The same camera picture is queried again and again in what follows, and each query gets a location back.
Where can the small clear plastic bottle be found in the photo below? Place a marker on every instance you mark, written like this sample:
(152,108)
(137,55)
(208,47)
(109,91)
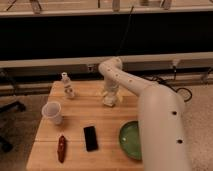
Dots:
(68,89)

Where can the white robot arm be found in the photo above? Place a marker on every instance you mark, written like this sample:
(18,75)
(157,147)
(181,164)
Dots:
(162,136)

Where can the white plastic cup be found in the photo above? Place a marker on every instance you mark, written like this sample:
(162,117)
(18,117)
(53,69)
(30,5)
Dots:
(52,111)

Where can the black smartphone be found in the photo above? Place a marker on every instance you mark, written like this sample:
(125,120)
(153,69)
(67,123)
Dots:
(90,138)

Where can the red-brown snack bar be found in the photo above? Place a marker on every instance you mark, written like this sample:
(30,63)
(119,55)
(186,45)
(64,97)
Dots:
(61,149)

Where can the green ceramic bowl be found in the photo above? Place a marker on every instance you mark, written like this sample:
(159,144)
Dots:
(129,140)

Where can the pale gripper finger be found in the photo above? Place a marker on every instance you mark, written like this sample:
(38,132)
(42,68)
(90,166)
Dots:
(119,98)
(103,94)

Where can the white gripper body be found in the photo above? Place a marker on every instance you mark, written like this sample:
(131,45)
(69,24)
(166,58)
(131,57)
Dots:
(110,92)

